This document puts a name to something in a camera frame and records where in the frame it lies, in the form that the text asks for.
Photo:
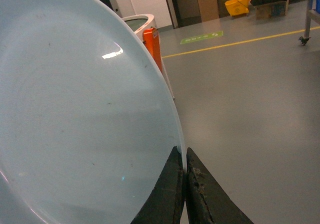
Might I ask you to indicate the cardboard box with black bags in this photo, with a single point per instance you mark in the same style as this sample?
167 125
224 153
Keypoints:
265 9

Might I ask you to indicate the yellow mop bucket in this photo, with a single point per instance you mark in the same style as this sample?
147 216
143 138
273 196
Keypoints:
237 7

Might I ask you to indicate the steel cart with caster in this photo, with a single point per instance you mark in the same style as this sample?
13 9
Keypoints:
310 15

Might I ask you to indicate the light blue oval tray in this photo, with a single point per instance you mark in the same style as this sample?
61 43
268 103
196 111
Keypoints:
87 121

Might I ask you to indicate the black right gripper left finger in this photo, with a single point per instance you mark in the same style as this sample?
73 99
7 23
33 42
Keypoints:
165 203

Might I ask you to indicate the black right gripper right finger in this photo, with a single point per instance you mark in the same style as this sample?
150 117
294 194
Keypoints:
206 201

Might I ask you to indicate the orange and white machine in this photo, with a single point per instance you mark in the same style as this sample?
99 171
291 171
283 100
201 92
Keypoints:
144 26

